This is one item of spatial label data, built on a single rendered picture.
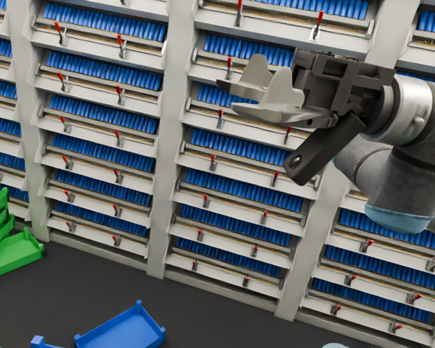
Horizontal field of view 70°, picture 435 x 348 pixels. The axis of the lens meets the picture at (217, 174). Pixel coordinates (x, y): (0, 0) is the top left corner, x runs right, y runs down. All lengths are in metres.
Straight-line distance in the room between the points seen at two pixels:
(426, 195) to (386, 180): 0.05
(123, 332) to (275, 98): 1.37
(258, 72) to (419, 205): 0.30
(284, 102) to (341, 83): 0.07
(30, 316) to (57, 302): 0.12
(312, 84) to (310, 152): 0.10
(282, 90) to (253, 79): 0.11
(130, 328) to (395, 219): 1.29
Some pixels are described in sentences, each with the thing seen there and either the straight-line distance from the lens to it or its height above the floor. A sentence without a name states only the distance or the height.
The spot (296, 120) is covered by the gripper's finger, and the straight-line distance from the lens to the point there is 0.36.
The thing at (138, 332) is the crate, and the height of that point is 0.00.
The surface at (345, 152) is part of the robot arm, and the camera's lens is 0.63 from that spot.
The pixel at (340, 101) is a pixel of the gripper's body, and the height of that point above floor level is 1.22.
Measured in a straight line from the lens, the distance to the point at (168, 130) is 1.35.
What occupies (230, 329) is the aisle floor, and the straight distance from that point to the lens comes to 1.64.
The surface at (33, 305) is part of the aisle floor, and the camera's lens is 1.74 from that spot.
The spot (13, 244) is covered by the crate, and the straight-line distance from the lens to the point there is 2.08.
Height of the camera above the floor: 1.28
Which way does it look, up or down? 26 degrees down
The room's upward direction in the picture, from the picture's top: 11 degrees clockwise
